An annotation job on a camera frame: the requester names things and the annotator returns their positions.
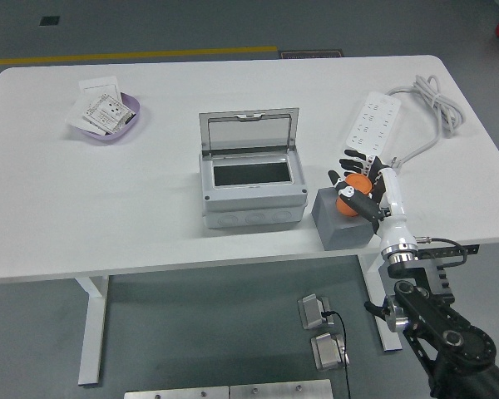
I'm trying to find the thin black floor cable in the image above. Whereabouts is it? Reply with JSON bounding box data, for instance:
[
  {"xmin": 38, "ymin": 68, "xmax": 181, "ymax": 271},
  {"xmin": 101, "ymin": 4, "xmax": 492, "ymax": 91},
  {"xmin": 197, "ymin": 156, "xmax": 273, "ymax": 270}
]
[{"xmin": 322, "ymin": 310, "xmax": 353, "ymax": 399}]

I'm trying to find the white power strip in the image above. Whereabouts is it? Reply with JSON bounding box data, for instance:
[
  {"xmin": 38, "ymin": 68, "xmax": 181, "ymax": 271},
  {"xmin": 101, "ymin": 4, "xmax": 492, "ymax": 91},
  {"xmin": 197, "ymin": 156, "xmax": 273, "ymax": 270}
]
[{"xmin": 343, "ymin": 91, "xmax": 402, "ymax": 161}]

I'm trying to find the white power cable with plug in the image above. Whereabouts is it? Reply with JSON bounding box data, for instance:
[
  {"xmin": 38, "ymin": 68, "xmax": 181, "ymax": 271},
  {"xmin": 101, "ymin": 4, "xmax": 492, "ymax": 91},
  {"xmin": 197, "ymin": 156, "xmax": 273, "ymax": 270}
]
[{"xmin": 385, "ymin": 74, "xmax": 467, "ymax": 174}]

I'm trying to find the grey cube with round hole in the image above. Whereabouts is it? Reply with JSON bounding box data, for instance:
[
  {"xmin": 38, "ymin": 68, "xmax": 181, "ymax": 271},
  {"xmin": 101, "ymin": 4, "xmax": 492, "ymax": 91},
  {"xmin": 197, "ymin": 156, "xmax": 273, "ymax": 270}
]
[{"xmin": 310, "ymin": 186, "xmax": 384, "ymax": 252}]

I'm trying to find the dark floor cover plate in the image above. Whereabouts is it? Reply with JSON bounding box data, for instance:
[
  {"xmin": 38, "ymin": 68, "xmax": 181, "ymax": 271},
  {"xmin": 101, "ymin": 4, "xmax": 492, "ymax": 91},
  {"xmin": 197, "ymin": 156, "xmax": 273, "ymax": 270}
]
[{"xmin": 279, "ymin": 48, "xmax": 344, "ymax": 60}]

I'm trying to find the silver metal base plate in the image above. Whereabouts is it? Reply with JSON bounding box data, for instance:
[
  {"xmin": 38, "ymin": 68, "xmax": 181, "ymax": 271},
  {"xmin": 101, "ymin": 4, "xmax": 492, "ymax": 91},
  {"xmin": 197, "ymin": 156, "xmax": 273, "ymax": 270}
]
[
  {"xmin": 123, "ymin": 386, "xmax": 230, "ymax": 399},
  {"xmin": 229, "ymin": 378, "xmax": 333, "ymax": 399}
]

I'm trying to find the grey enclosure box with lid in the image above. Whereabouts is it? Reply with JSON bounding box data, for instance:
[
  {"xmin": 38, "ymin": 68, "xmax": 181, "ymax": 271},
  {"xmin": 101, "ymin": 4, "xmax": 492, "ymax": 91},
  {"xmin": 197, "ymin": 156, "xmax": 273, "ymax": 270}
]
[{"xmin": 198, "ymin": 106, "xmax": 309, "ymax": 229}]

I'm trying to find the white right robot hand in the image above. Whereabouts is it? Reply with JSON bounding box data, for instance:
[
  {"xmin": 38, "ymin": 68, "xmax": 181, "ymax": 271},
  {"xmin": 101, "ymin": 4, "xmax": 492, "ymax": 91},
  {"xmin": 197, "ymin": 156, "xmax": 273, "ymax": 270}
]
[{"xmin": 327, "ymin": 149, "xmax": 419, "ymax": 257}]

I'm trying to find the white blank wall panel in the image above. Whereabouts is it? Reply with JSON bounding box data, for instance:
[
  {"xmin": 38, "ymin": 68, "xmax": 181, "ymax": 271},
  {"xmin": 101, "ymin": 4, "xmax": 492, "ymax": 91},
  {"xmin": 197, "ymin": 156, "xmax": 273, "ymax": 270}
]
[{"xmin": 78, "ymin": 76, "xmax": 121, "ymax": 103}]

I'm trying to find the orange cylinder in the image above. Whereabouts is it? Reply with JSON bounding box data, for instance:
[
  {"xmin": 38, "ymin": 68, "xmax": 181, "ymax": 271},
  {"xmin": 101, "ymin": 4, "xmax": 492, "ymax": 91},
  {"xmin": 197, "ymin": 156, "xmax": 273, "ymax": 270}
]
[{"xmin": 334, "ymin": 174, "xmax": 373, "ymax": 218}]

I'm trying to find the white paper card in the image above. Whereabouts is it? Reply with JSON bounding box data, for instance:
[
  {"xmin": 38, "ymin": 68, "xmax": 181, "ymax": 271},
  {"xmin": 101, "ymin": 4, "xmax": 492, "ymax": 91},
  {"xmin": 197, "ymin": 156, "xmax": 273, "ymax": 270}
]
[{"xmin": 65, "ymin": 93, "xmax": 105, "ymax": 136}]

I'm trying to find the silver metal foot block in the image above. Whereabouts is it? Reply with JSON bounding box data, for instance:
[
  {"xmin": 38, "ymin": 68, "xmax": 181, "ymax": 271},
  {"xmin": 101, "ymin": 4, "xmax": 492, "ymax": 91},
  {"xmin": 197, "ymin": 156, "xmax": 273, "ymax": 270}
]
[
  {"xmin": 297, "ymin": 293, "xmax": 336, "ymax": 331},
  {"xmin": 310, "ymin": 332, "xmax": 350, "ymax": 372}
]

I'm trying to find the purple plastic tray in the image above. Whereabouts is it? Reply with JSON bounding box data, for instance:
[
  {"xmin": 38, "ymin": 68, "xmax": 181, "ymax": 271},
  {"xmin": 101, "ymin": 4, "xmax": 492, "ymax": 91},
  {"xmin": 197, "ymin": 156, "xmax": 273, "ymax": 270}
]
[{"xmin": 68, "ymin": 91, "xmax": 142, "ymax": 145}]

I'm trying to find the white table leg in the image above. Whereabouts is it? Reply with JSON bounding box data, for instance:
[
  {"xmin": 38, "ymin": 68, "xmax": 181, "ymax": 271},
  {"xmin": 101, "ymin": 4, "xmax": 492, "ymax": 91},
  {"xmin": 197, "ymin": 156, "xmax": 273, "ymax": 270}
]
[
  {"xmin": 74, "ymin": 274, "xmax": 110, "ymax": 386},
  {"xmin": 357, "ymin": 253, "xmax": 402, "ymax": 352}
]

